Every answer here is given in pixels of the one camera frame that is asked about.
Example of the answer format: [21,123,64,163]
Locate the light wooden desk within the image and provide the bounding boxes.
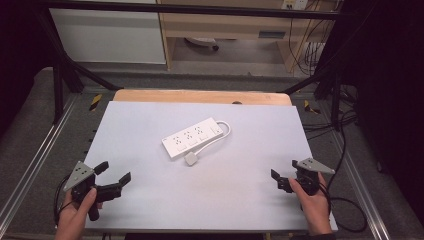
[156,0,341,73]

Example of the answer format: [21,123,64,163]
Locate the black metal frame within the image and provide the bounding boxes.
[33,0,351,125]

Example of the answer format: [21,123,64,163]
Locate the white plug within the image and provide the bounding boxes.
[183,151,200,167]

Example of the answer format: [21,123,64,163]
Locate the white cabinet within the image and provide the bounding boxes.
[49,0,167,65]

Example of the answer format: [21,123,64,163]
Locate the person's left hand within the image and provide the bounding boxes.
[54,187,105,240]

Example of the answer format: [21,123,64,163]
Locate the white power strip cable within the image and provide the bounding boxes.
[192,120,232,158]

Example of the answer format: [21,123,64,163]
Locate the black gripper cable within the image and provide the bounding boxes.
[52,174,75,228]
[319,109,368,234]

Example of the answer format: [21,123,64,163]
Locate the white wall socket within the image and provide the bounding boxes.
[281,0,308,11]

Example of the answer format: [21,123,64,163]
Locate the person's right hand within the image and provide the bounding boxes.
[287,172,335,237]

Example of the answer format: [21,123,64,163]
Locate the white power strip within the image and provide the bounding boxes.
[161,116,225,160]

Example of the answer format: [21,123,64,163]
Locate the chair base with caster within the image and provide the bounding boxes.
[184,36,221,52]

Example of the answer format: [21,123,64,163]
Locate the light grey table mat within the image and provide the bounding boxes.
[84,100,339,233]

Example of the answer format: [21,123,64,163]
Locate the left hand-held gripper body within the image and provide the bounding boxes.
[62,160,124,222]

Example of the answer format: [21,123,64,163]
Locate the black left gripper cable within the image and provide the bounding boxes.
[52,174,75,228]

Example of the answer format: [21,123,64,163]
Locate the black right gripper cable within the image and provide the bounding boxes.
[319,109,368,234]

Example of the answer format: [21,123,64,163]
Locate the bundle of black cables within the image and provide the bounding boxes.
[288,0,338,77]

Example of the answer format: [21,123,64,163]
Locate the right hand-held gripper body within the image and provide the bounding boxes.
[279,157,336,197]

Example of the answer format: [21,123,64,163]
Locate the aluminium rail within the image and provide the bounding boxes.
[0,94,79,231]
[328,128,392,240]

